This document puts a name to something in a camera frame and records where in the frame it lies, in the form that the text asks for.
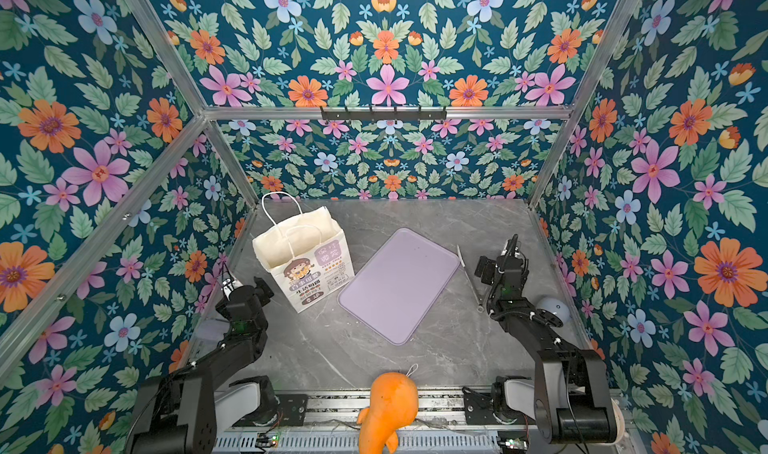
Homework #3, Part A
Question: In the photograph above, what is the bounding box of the white printed paper bag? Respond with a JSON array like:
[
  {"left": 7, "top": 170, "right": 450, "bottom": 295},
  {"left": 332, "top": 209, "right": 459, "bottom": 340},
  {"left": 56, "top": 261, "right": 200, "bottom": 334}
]
[{"left": 252, "top": 191, "right": 355, "bottom": 313}]

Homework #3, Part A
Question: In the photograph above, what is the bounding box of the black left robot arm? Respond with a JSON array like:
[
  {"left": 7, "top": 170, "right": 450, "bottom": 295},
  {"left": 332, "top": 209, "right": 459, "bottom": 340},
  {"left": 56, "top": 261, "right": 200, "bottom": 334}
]
[{"left": 124, "top": 278, "right": 278, "bottom": 453}]

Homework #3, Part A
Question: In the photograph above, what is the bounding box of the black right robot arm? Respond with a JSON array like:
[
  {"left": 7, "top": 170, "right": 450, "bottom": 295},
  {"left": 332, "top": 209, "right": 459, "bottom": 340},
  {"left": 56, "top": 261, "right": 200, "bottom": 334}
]
[{"left": 474, "top": 236, "right": 625, "bottom": 446}]

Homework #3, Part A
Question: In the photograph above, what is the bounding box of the lilac oval pad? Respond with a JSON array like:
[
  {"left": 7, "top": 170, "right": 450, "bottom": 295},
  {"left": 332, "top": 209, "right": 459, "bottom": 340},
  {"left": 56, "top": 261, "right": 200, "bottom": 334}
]
[{"left": 194, "top": 319, "right": 230, "bottom": 343}]

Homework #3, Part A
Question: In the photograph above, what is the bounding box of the lilac plastic tray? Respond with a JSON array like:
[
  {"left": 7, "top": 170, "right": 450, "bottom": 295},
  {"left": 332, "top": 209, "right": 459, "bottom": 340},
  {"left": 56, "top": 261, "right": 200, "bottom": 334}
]
[{"left": 338, "top": 228, "right": 459, "bottom": 346}]

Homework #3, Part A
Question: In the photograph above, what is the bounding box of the orange plush whale toy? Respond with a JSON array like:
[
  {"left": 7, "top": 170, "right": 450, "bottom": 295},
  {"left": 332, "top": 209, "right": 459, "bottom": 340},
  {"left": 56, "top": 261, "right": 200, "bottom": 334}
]
[{"left": 356, "top": 372, "right": 419, "bottom": 454}]

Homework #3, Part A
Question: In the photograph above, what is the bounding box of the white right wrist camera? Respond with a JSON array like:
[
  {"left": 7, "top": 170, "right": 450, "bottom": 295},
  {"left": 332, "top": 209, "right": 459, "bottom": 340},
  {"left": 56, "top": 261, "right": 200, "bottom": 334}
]
[{"left": 501, "top": 234, "right": 520, "bottom": 263}]

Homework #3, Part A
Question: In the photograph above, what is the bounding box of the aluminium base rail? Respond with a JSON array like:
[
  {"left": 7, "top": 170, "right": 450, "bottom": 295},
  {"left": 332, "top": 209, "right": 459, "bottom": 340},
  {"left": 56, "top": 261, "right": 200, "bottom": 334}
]
[{"left": 209, "top": 387, "right": 541, "bottom": 454}]

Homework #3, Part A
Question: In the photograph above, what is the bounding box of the black hook rail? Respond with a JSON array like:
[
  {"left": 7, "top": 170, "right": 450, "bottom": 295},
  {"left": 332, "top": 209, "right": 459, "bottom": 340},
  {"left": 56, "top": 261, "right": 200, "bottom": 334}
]
[{"left": 320, "top": 107, "right": 448, "bottom": 122}]

